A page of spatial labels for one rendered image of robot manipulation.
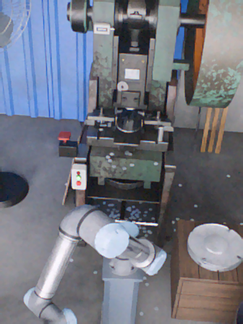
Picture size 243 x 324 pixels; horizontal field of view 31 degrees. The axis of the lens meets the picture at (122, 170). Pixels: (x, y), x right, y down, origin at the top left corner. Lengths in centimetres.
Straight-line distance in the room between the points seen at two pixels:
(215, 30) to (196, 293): 126
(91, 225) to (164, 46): 102
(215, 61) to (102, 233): 88
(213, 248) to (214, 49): 99
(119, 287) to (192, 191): 132
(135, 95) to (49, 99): 163
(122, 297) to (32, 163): 157
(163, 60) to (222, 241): 96
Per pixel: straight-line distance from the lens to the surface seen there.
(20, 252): 276
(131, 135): 230
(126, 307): 223
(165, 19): 212
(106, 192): 265
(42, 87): 378
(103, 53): 220
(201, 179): 333
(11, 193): 310
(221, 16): 187
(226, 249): 232
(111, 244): 147
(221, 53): 190
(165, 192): 242
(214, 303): 237
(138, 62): 225
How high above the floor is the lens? 205
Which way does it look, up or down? 38 degrees down
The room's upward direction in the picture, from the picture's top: 3 degrees clockwise
